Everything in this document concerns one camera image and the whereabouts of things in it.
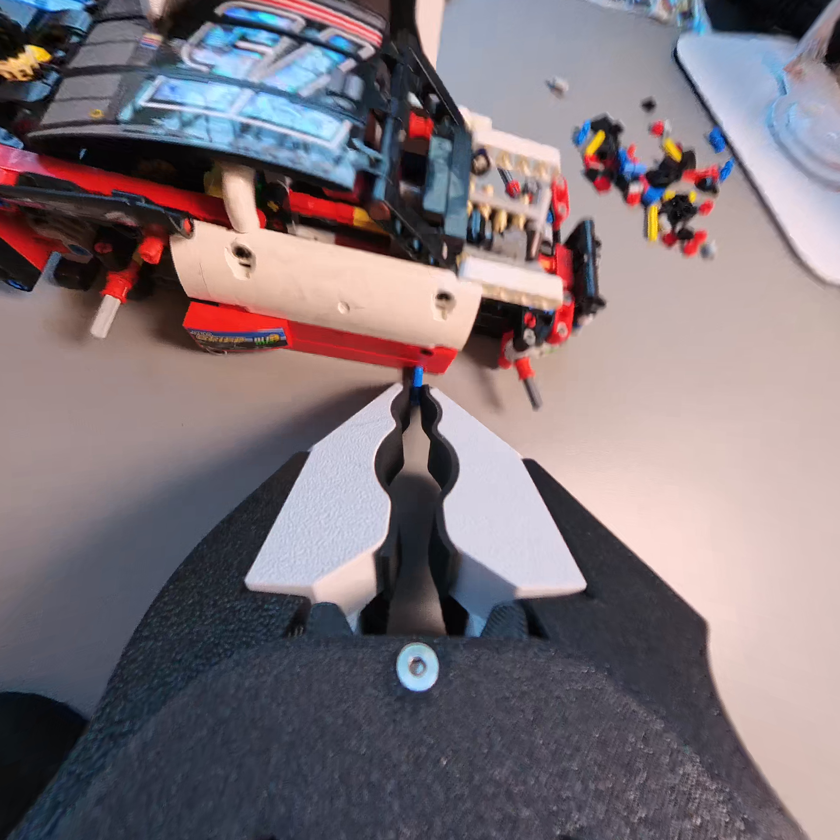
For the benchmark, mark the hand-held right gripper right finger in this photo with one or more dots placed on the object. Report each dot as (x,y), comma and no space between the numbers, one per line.
(512,525)

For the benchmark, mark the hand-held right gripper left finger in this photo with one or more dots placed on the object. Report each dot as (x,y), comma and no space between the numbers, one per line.
(321,525)

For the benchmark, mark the blue lego pin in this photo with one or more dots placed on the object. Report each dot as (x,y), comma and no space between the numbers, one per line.
(418,380)

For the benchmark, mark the lego car model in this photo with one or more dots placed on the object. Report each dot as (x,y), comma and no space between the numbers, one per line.
(328,282)

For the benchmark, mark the pile of loose lego pieces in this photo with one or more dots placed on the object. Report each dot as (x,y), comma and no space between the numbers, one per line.
(656,177)

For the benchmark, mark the white book stand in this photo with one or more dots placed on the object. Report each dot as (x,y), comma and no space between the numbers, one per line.
(741,98)

